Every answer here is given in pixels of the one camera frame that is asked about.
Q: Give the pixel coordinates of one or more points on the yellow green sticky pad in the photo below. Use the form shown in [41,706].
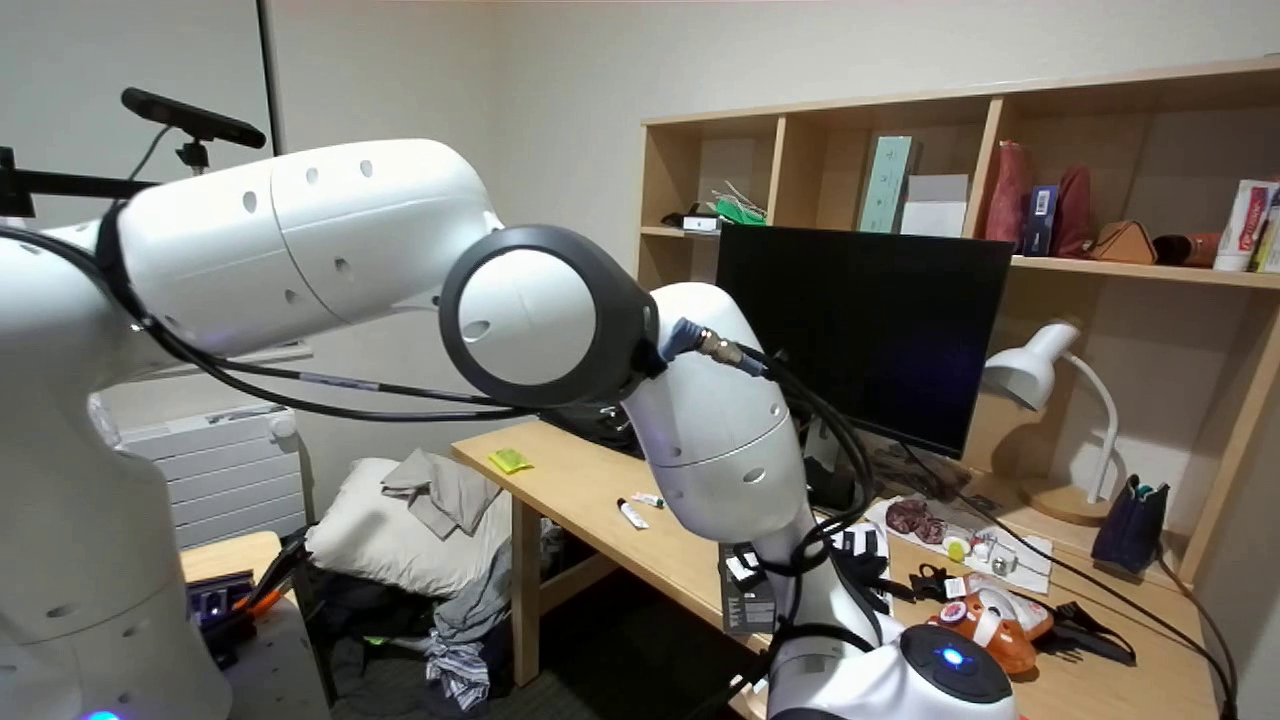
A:
[509,460]

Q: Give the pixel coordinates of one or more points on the dark blue pen holder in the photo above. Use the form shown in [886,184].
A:
[1130,534]

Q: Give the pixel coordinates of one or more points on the white box on shelf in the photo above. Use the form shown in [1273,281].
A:
[932,207]

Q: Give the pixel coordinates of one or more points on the white radiator heater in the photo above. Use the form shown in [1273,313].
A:
[226,473]

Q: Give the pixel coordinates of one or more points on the wooden wall shelf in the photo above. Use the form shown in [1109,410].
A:
[1187,350]

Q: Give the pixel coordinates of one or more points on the pile of clothes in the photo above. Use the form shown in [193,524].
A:
[435,530]

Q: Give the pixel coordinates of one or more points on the orange white tape dispenser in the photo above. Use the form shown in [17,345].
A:
[1000,625]

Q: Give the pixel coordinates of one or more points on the black computer monitor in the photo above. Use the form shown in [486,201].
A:
[891,328]

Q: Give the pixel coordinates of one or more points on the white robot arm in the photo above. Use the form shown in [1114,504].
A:
[533,316]

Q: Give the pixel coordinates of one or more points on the black camera on stand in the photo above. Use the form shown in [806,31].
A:
[193,121]

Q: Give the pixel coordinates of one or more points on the teal book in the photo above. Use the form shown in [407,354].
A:
[886,182]

